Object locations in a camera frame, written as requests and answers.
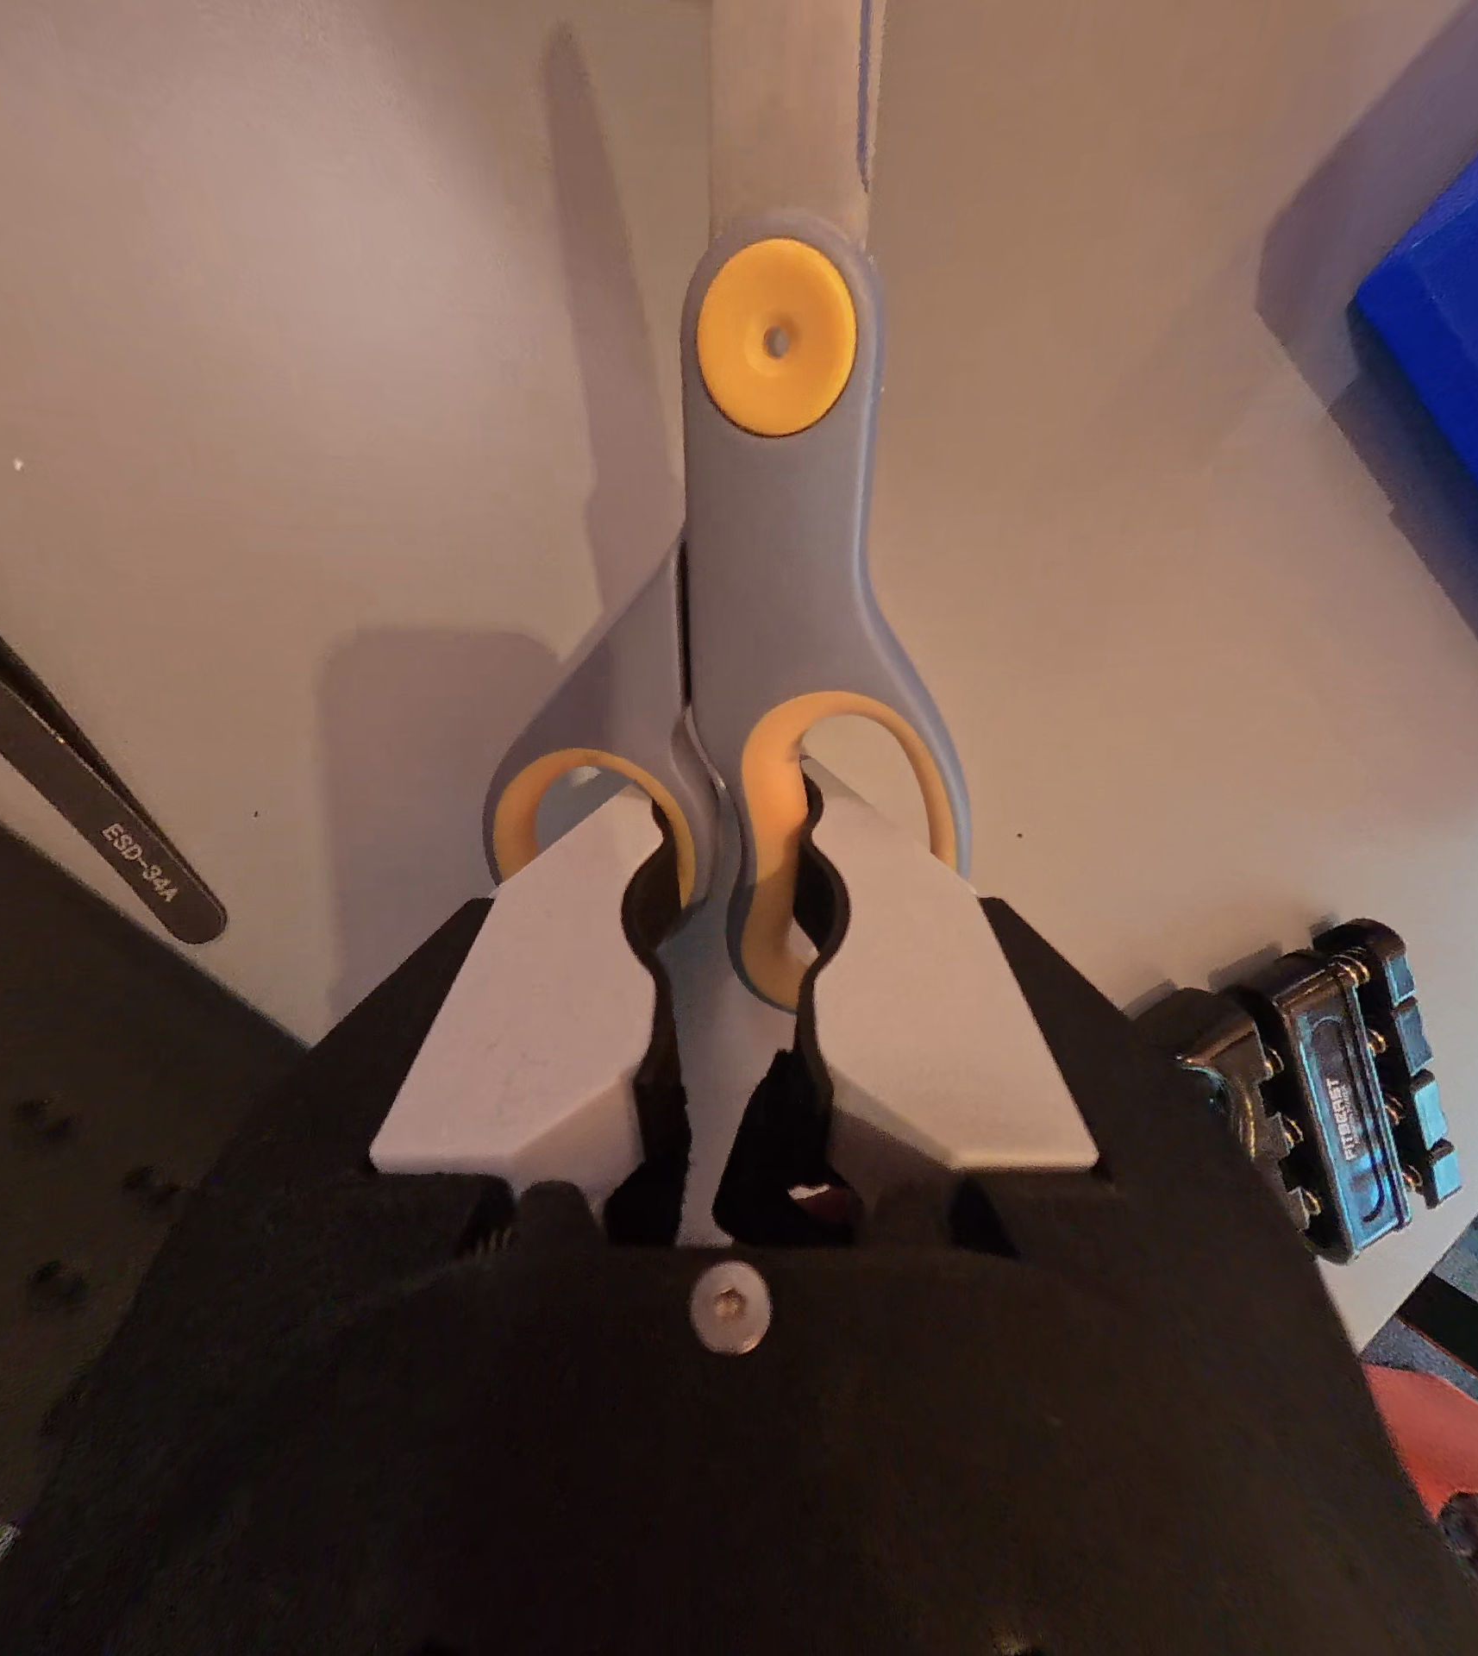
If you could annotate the black dimpled foam pad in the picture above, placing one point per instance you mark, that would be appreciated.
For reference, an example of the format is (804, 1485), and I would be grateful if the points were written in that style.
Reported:
(65, 1036)

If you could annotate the orange bag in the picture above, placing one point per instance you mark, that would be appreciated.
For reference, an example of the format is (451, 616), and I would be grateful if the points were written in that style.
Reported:
(1465, 1450)

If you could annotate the grey and yellow scissors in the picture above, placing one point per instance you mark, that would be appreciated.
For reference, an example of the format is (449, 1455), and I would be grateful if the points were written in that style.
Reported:
(777, 582)

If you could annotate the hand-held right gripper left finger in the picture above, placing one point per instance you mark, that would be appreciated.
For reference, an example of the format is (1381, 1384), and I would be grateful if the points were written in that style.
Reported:
(506, 1036)

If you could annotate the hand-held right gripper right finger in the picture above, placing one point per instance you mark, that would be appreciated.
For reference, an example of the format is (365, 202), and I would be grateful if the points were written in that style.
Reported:
(947, 1036)

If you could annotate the long black tweezers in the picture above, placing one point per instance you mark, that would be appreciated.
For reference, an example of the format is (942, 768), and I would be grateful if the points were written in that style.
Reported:
(107, 815)

